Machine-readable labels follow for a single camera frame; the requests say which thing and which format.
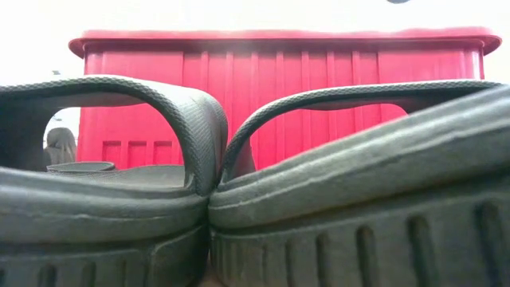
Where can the grey slide sandal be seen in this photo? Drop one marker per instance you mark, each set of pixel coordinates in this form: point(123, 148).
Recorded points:
point(99, 215)
point(358, 207)

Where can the red plastic bin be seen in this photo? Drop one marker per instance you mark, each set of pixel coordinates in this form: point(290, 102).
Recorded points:
point(299, 99)

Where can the small grey ceiling fixture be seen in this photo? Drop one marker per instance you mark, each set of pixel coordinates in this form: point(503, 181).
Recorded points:
point(56, 73)

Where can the person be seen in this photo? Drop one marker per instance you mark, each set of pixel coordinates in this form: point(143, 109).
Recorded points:
point(60, 145)

